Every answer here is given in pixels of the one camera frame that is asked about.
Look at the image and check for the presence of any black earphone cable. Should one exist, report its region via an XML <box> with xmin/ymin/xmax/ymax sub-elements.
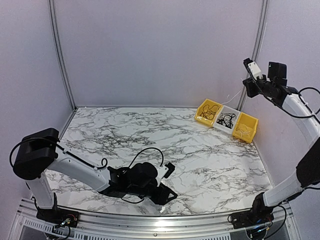
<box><xmin>216</xmin><ymin>112</ymin><xmax>238</xmax><ymax>130</ymax></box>

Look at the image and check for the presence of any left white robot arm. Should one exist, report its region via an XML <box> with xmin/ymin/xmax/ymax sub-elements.
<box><xmin>9</xmin><ymin>128</ymin><xmax>178</xmax><ymax>223</ymax></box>

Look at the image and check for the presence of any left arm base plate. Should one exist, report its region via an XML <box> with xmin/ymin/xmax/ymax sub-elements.
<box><xmin>36</xmin><ymin>208</ymin><xmax>80</xmax><ymax>228</ymax></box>

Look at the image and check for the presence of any yellow bin left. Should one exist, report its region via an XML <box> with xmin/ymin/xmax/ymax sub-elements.
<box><xmin>194</xmin><ymin>98</ymin><xmax>223</xmax><ymax>128</ymax></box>

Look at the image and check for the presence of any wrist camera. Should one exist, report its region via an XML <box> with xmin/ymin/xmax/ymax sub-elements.
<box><xmin>243</xmin><ymin>58</ymin><xmax>264</xmax><ymax>81</ymax></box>
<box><xmin>156</xmin><ymin>162</ymin><xmax>176</xmax><ymax>180</ymax></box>

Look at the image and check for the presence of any yellow bin right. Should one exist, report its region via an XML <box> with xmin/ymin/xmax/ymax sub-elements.
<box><xmin>232</xmin><ymin>112</ymin><xmax>259</xmax><ymax>144</ymax></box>

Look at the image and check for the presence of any yellow bin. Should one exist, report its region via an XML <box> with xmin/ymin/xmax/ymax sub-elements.
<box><xmin>232</xmin><ymin>112</ymin><xmax>259</xmax><ymax>144</ymax></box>
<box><xmin>194</xmin><ymin>98</ymin><xmax>223</xmax><ymax>128</ymax></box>

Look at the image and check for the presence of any thin white cable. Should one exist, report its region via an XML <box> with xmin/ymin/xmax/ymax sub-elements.
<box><xmin>221</xmin><ymin>89</ymin><xmax>245</xmax><ymax>105</ymax></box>

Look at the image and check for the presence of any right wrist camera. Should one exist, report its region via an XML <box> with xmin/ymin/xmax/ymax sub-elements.
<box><xmin>243</xmin><ymin>58</ymin><xmax>264</xmax><ymax>81</ymax></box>

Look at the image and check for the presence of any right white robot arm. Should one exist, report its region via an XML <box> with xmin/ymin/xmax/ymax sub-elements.
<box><xmin>231</xmin><ymin>58</ymin><xmax>320</xmax><ymax>224</ymax></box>

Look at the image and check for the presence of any white bin middle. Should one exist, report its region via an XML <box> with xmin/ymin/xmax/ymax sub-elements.
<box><xmin>213</xmin><ymin>105</ymin><xmax>241</xmax><ymax>135</ymax></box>

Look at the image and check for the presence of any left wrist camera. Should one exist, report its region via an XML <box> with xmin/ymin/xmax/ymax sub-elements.
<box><xmin>156</xmin><ymin>162</ymin><xmax>176</xmax><ymax>180</ymax></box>

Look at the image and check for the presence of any aluminium front rail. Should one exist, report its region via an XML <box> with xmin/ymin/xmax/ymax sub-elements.
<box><xmin>8</xmin><ymin>198</ymin><xmax>302</xmax><ymax>240</ymax></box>

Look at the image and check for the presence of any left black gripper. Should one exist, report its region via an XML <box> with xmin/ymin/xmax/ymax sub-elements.
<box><xmin>128</xmin><ymin>182</ymin><xmax>178</xmax><ymax>206</ymax></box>

